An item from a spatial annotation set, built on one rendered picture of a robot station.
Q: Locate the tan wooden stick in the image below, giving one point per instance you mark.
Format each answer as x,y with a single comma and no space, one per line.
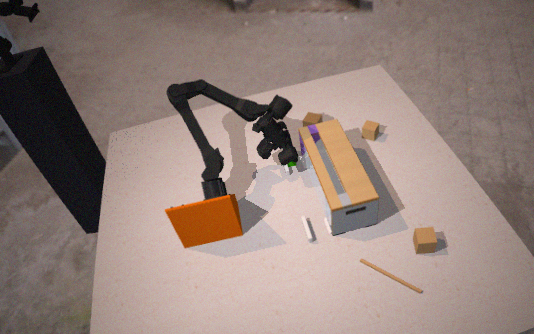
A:
391,276

